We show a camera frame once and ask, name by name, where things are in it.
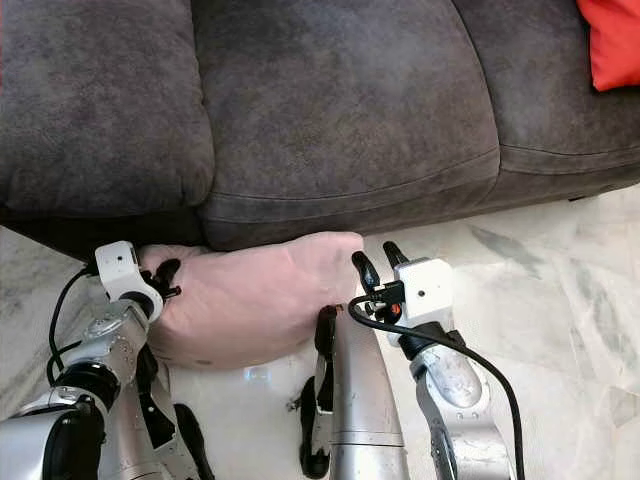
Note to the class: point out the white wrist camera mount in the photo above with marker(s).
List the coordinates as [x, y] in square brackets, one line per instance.
[118, 262]
[428, 285]

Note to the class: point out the black left robot leg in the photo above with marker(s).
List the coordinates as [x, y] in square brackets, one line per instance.
[185, 440]

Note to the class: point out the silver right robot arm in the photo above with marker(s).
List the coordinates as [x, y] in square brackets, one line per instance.
[455, 385]

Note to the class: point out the silver right robot leg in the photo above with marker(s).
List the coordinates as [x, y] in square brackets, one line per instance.
[365, 400]

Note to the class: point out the dark brown fabric sofa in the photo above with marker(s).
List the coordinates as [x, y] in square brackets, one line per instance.
[340, 100]

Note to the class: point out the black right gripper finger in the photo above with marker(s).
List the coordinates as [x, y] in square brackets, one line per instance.
[365, 272]
[395, 256]

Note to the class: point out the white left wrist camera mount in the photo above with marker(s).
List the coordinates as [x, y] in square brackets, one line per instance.
[118, 262]

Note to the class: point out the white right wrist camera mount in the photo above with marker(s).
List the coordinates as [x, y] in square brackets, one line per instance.
[428, 285]

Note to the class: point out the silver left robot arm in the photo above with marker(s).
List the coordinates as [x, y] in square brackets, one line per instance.
[105, 345]

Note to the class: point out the red pillow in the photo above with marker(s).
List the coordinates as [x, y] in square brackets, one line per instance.
[615, 40]

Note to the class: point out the pink plush pillow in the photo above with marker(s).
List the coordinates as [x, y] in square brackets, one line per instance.
[250, 295]

